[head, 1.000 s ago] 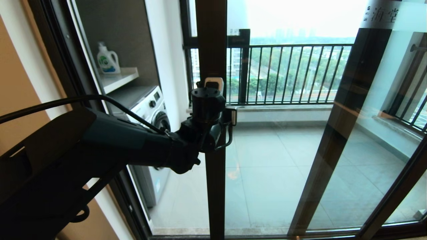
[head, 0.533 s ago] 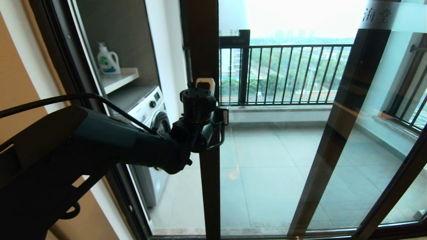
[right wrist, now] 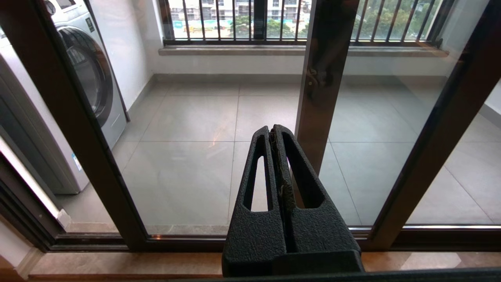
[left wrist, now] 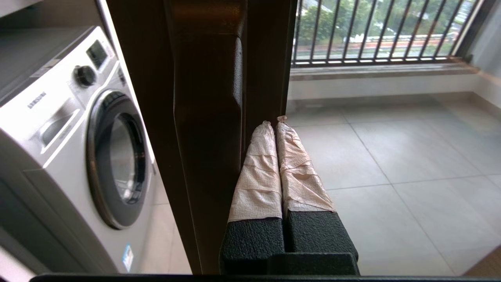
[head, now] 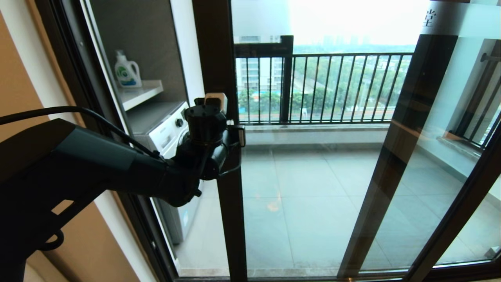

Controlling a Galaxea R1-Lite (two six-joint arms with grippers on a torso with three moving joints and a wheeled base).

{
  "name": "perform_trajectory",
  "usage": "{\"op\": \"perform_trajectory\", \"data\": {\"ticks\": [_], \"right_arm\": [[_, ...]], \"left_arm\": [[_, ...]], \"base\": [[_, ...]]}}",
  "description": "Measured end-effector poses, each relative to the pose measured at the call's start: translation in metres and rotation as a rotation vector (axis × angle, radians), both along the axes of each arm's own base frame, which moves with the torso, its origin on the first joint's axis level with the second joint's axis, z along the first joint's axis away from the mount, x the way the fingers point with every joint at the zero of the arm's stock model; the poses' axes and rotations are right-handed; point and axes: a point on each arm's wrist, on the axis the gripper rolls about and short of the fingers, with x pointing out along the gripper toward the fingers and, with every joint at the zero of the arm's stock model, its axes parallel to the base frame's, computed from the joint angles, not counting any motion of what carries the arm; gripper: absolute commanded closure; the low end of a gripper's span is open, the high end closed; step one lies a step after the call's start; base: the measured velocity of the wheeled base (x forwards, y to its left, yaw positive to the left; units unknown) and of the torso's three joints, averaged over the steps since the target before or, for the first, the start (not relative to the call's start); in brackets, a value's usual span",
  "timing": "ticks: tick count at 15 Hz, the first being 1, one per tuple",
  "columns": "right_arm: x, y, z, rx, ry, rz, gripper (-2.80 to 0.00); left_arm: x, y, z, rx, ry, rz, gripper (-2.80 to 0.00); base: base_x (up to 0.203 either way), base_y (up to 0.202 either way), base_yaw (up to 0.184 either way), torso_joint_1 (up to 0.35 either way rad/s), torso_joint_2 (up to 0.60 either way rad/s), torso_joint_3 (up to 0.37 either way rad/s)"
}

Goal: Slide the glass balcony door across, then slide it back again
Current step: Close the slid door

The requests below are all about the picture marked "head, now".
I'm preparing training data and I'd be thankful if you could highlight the dark brown sliding glass door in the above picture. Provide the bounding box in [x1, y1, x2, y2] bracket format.
[191, 0, 501, 282]

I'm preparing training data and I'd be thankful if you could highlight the white front-load washing machine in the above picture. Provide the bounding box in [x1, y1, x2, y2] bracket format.
[127, 101, 204, 244]

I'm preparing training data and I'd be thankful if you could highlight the white cabinet shelf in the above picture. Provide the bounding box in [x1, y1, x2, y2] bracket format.
[119, 80, 164, 111]

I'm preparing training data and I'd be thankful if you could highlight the white detergent bottle green label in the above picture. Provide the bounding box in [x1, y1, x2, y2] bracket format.
[115, 50, 142, 88]

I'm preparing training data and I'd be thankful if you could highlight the brown cabinet niche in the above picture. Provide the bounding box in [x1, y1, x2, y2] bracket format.
[89, 0, 188, 104]

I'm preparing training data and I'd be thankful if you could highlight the black balcony railing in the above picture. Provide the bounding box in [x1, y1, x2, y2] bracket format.
[235, 53, 414, 125]
[450, 63, 501, 151]

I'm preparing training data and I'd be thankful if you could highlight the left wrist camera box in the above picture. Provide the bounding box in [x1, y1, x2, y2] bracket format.
[195, 93, 228, 114]

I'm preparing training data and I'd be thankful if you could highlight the black balcony window frame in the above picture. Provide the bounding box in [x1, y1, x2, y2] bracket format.
[234, 35, 294, 124]

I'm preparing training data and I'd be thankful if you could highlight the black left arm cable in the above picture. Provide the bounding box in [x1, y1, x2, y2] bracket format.
[0, 106, 242, 179]

